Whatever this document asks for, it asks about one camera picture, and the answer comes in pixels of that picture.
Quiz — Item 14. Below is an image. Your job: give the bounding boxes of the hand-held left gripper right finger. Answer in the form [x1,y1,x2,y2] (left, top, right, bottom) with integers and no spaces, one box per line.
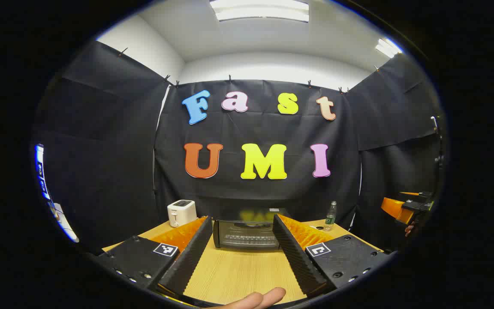
[272,214,395,299]

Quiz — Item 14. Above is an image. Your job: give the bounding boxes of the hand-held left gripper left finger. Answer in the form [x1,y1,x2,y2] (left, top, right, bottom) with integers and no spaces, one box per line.
[95,216,213,301]

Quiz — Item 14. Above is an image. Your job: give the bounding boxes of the black electric oven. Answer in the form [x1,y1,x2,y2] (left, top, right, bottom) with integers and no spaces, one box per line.
[212,208,292,250]

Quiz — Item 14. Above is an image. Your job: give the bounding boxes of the white toaster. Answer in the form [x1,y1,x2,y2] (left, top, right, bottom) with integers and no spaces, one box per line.
[167,200,197,228]

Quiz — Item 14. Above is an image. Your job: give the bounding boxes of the clear plastic water bottle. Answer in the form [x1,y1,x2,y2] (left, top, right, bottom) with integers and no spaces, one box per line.
[323,201,337,232]

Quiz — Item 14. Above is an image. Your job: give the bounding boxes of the black backdrop cloth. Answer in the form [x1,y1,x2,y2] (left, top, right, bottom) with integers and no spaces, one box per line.
[33,41,445,254]

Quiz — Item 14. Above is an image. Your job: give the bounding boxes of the small ceiling light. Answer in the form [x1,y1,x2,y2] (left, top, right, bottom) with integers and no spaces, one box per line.
[375,38,403,58]

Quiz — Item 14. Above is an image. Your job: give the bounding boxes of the long ceiling light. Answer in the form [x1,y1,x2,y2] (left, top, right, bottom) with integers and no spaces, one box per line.
[209,0,310,23]

